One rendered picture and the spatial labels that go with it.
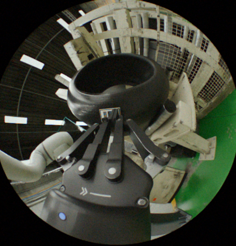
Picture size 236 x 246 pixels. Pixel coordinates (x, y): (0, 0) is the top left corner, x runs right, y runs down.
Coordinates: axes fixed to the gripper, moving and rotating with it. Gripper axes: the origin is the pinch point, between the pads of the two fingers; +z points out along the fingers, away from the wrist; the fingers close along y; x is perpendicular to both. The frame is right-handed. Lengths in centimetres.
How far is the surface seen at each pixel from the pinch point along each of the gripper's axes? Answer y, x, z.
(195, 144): 67, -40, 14
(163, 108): 14.9, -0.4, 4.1
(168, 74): 30.1, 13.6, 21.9
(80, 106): -11.8, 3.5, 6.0
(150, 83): 12.5, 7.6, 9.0
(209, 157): 95, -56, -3
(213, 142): 103, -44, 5
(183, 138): 50, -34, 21
